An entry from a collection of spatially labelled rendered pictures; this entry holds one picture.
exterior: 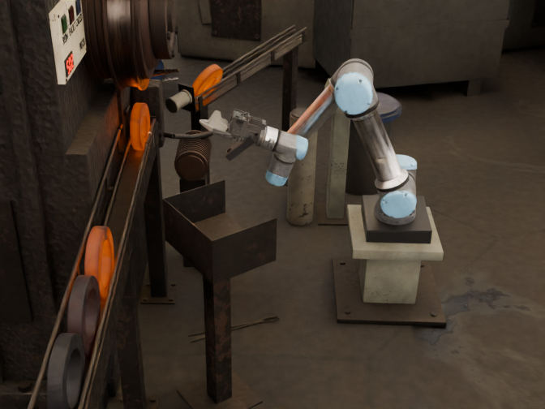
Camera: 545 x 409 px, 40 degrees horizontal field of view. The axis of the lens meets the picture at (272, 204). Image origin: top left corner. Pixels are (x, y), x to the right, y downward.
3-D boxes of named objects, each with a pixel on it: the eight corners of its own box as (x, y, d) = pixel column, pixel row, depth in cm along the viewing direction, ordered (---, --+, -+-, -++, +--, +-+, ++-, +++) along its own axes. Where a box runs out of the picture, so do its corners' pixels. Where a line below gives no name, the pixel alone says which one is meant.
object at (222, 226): (217, 441, 225) (212, 241, 189) (174, 389, 243) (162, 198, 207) (272, 413, 235) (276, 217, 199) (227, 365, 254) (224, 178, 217)
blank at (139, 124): (126, 131, 234) (137, 131, 234) (135, 92, 242) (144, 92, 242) (135, 159, 247) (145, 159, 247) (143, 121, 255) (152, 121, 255)
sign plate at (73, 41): (57, 84, 187) (48, 13, 178) (79, 51, 210) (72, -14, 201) (66, 84, 187) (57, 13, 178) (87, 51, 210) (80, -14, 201)
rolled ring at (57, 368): (78, 314, 156) (62, 314, 156) (57, 385, 142) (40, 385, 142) (89, 372, 168) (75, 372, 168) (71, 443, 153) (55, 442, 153)
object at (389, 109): (330, 199, 354) (336, 115, 332) (325, 168, 382) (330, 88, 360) (397, 200, 355) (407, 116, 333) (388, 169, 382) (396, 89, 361)
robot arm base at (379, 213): (411, 201, 279) (414, 178, 274) (418, 224, 267) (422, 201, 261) (371, 202, 279) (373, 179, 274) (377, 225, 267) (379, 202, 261)
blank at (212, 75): (188, 101, 293) (194, 107, 292) (190, 79, 279) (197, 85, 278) (215, 79, 299) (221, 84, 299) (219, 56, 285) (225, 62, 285)
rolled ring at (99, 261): (94, 277, 172) (79, 277, 172) (107, 313, 187) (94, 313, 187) (105, 211, 182) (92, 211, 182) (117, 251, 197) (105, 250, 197)
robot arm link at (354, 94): (420, 193, 260) (366, 55, 235) (421, 217, 248) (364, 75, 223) (388, 202, 264) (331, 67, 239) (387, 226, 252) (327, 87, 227)
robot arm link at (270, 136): (270, 144, 253) (271, 155, 245) (258, 140, 252) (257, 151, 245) (277, 125, 249) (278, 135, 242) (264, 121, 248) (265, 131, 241)
